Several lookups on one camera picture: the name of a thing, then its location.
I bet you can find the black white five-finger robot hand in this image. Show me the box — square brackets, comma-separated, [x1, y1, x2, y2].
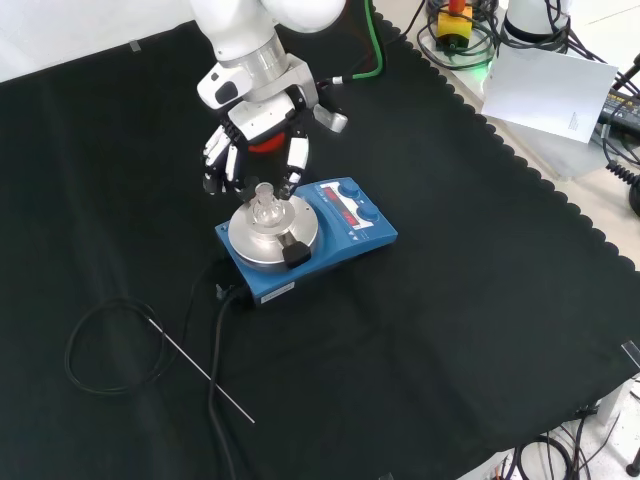
[200, 85, 321, 205]

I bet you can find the clear glass round-bottom flask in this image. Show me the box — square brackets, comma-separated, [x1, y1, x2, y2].
[247, 182, 287, 227]

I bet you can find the blue heater with steel plate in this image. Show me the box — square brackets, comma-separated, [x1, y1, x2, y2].
[214, 175, 400, 309]

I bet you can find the yellow stop button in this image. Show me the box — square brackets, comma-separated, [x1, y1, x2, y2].
[436, 0, 475, 52]

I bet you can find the black bench cloth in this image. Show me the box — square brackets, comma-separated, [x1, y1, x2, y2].
[0, 0, 640, 480]

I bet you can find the pale white board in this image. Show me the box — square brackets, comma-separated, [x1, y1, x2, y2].
[480, 40, 620, 147]

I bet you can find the black power supply box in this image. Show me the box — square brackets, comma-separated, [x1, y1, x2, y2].
[596, 85, 640, 135]

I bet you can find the orange flask support ring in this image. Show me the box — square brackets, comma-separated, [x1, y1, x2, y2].
[246, 133, 287, 157]

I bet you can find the green cable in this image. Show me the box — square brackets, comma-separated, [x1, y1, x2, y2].
[328, 0, 387, 87]

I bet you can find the thick black power cable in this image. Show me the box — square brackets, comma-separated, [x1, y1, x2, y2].
[206, 282, 252, 480]

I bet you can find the metal probe with thin cable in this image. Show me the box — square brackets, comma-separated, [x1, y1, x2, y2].
[64, 257, 257, 425]

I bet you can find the black coiled cable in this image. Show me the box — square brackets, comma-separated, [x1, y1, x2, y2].
[603, 158, 640, 218]

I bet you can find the black floor cable bundle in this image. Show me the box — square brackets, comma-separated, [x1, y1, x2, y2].
[492, 422, 640, 480]

